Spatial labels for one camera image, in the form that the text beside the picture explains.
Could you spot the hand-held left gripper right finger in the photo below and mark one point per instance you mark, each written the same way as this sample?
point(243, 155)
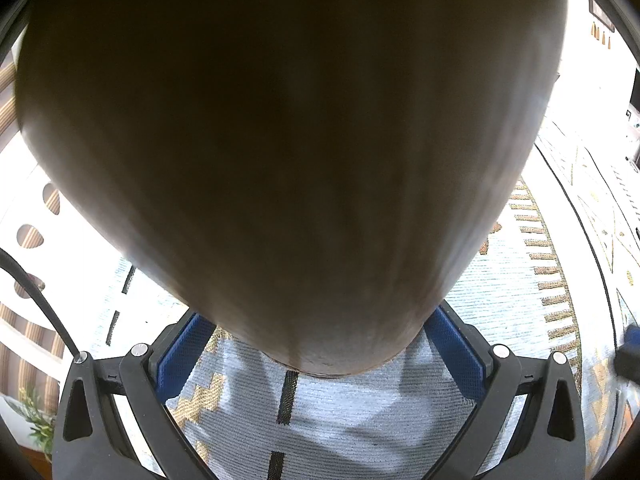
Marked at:
point(460, 360)

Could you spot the green potted plant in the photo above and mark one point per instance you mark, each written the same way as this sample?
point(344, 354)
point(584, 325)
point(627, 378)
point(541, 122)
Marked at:
point(37, 420)

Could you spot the small framed wall picture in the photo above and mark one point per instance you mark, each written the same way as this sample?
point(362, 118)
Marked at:
point(602, 15)

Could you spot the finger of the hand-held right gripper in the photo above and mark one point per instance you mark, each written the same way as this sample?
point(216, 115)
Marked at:
point(632, 352)

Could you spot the white dining chair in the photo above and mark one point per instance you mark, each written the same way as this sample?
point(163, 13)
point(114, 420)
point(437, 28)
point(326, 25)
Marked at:
point(75, 270)

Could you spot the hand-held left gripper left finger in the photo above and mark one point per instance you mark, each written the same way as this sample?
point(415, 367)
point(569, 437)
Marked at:
point(180, 357)

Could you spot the patterned light blue tablecloth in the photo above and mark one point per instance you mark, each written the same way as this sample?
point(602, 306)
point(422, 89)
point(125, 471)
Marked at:
point(360, 410)

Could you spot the dark shelf unit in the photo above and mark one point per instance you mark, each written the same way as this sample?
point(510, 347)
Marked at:
point(634, 110)

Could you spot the hanging brown tassels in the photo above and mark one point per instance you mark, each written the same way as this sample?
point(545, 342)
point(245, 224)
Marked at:
point(600, 37)

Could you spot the wooden utensil holder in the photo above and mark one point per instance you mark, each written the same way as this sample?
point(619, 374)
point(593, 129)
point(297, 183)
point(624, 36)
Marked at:
point(280, 160)

